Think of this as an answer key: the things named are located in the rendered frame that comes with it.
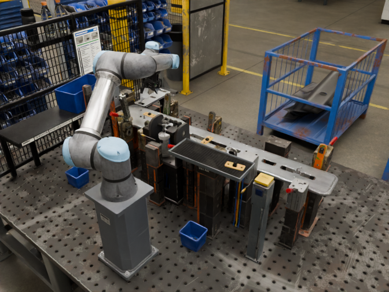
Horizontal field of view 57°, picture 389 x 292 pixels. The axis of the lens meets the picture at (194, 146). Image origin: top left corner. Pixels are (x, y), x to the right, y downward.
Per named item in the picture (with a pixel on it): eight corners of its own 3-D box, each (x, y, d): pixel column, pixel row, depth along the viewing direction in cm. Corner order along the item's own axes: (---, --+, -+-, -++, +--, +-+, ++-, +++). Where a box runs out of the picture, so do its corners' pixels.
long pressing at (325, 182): (341, 174, 178) (342, 172, 177) (327, 200, 163) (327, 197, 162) (133, 104, 244) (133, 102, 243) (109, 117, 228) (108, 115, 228)
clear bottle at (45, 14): (58, 35, 227) (51, 1, 216) (49, 37, 222) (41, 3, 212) (51, 33, 230) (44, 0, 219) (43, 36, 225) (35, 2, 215)
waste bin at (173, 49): (203, 75, 552) (204, 26, 513) (182, 85, 519) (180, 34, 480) (178, 68, 579) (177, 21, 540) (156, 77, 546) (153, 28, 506)
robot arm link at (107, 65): (90, 164, 136) (128, 46, 155) (54, 159, 139) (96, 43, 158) (102, 175, 147) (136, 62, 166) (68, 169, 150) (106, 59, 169)
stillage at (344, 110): (303, 99, 480) (316, 26, 429) (365, 117, 437) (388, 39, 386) (256, 135, 403) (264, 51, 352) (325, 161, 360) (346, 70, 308)
